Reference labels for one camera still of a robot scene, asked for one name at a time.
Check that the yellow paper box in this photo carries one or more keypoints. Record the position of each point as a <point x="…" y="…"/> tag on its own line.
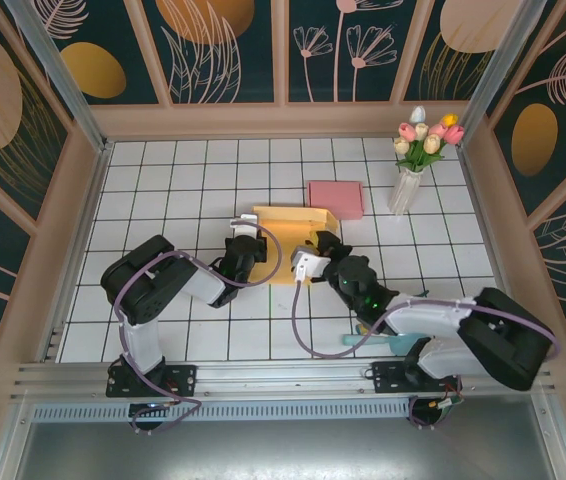
<point x="288" y="235"/>

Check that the pink paper box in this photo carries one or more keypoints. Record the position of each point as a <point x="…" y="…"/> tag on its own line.
<point x="335" y="197"/>

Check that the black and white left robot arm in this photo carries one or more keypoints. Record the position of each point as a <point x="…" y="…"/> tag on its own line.
<point x="148" y="280"/>

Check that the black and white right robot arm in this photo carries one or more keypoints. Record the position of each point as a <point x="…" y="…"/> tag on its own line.
<point x="508" y="335"/>

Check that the light blue toy shovel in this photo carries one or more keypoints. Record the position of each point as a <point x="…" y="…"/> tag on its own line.
<point x="363" y="340"/>

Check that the white ribbed vase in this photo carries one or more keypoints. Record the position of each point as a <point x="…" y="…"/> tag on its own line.
<point x="405" y="192"/>

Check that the artificial tulip bouquet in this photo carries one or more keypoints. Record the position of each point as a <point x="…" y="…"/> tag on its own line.
<point x="425" y="140"/>

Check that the grey metal sheet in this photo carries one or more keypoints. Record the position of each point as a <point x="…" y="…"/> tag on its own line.
<point x="283" y="450"/>

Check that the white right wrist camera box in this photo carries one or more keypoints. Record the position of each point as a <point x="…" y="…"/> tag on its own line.
<point x="310" y="265"/>

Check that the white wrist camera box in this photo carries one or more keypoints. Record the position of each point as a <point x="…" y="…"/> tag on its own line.
<point x="244" y="225"/>
<point x="310" y="265"/>

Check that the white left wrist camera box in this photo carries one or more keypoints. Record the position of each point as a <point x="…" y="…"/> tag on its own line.
<point x="244" y="225"/>

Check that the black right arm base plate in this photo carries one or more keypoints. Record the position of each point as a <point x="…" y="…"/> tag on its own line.
<point x="388" y="377"/>

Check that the aluminium mounting rail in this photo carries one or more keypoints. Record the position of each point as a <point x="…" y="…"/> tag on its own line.
<point x="288" y="375"/>

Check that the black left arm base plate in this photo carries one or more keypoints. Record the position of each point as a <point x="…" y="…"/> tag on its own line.
<point x="183" y="380"/>

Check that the aluminium side rail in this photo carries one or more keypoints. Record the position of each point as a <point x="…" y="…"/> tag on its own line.
<point x="83" y="240"/>
<point x="485" y="225"/>

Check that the aluminium frame post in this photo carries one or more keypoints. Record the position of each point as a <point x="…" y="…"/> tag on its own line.
<point x="63" y="75"/>
<point x="500" y="65"/>

